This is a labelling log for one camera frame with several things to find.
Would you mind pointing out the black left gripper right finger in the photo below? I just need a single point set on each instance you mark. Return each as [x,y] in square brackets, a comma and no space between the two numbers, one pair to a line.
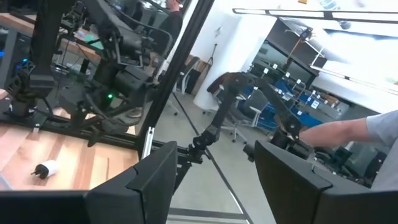
[295,193]

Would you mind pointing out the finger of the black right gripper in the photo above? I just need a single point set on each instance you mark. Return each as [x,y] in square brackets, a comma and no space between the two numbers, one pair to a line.
[74,104]
[91,130]

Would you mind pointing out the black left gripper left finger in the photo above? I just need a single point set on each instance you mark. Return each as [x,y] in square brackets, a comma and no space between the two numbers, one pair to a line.
[146,193]

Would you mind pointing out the white charger black end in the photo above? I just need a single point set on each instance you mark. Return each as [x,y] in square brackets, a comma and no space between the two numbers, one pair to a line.
[49,168]

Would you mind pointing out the person's forearm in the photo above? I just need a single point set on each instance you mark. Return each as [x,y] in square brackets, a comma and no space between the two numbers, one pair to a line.
[332,133]

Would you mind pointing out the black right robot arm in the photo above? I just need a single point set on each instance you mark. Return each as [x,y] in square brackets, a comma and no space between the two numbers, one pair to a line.
[124,40]

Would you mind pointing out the office chair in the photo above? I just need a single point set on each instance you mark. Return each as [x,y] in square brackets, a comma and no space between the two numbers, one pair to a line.
[188,74]
[252,105]

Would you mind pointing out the person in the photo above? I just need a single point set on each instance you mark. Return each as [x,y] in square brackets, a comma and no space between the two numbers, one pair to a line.
[385,146]
[172,28]

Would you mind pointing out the wooden desk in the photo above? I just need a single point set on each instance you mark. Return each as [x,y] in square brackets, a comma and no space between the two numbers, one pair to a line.
[18,25]

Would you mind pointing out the blue storage shelves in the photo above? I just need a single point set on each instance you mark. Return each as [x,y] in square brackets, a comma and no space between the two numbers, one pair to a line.
[289,90]

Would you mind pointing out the white pillar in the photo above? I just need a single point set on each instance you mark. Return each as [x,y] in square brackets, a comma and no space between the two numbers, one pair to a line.
[236,56]

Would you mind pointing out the black aluminium table frame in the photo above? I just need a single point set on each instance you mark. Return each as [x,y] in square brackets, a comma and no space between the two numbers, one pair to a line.
[177,62]

